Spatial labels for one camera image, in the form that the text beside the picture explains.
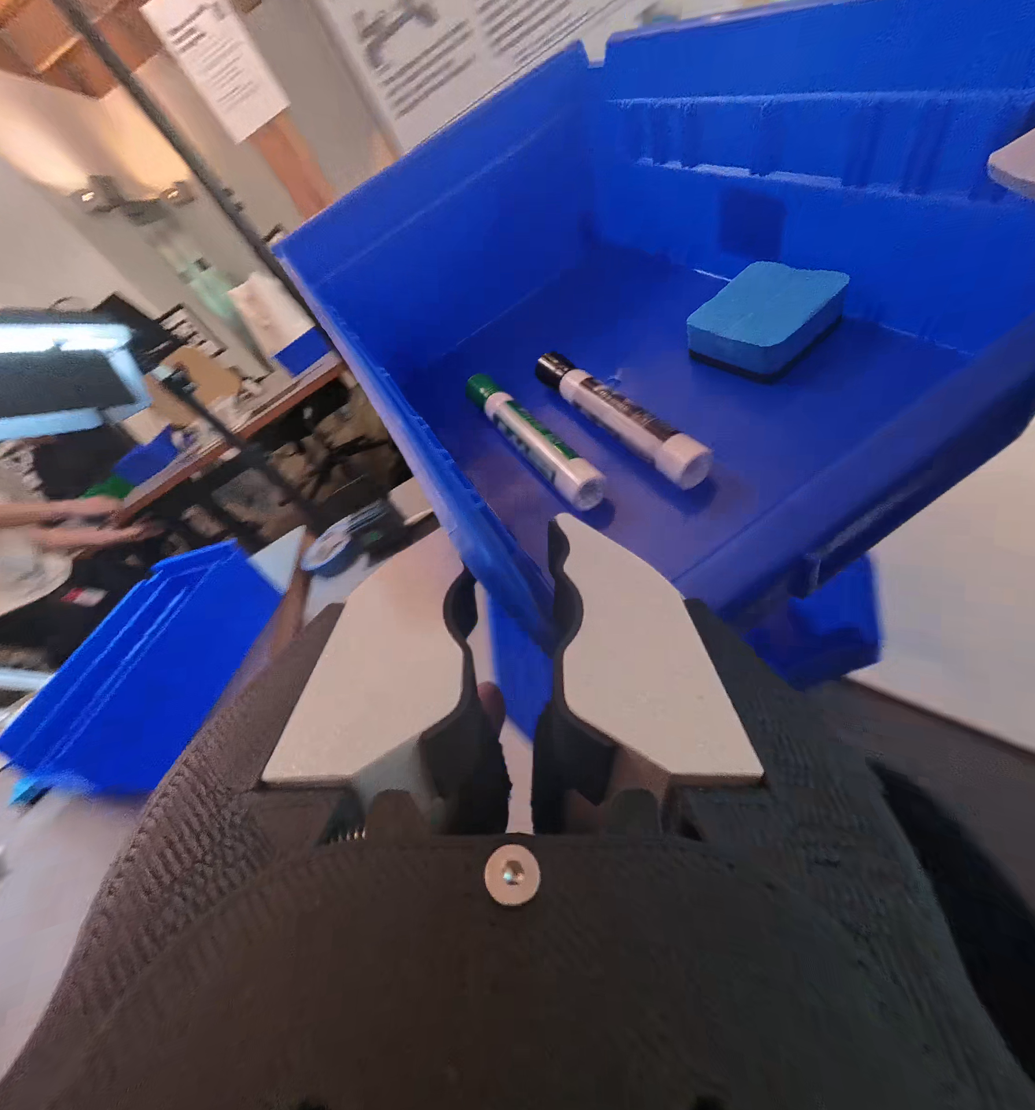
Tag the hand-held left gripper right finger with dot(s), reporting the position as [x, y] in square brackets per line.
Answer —
[648, 676]

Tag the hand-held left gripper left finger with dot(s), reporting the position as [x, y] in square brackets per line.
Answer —
[370, 685]

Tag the black dry-erase marker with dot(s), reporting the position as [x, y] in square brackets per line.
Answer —
[639, 429]

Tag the blue whiteboard eraser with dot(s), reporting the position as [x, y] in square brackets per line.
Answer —
[765, 316]

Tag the blue plastic bin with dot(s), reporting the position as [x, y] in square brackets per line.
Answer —
[136, 676]
[517, 260]

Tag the green dry-erase marker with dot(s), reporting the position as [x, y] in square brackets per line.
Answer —
[530, 438]

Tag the person's left hand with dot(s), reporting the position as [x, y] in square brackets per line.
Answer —
[489, 707]

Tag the blue tape roll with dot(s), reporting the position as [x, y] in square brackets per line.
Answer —
[344, 542]

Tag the background wooden table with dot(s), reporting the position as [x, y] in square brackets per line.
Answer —
[257, 412]

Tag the studio light panel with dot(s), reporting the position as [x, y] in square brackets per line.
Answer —
[40, 381]

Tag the black light stand pole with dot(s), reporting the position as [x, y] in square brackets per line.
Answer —
[188, 173]

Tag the instruction sheet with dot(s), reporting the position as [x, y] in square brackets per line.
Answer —
[448, 52]

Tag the poster stand with sheets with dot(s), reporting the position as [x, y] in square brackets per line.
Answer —
[214, 61]

